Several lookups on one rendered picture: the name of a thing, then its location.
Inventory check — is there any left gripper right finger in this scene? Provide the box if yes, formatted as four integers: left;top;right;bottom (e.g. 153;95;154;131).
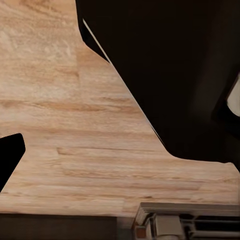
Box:
224;133;240;172

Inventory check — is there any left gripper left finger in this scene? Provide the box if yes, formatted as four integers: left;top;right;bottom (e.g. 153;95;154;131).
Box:
0;133;26;192

